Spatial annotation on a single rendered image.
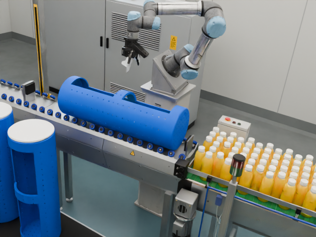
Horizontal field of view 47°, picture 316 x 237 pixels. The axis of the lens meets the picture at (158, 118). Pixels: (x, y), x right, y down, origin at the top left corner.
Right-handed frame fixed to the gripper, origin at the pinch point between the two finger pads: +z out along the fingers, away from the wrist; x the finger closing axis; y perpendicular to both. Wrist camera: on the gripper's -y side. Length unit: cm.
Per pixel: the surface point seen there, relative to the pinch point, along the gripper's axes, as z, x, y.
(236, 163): 15, 40, -81
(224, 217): 51, 39, -82
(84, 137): 54, 13, 28
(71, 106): 33, 14, 38
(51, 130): 38, 39, 35
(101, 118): 33.5, 14.3, 13.8
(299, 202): 43, 15, -116
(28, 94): 44, 1, 89
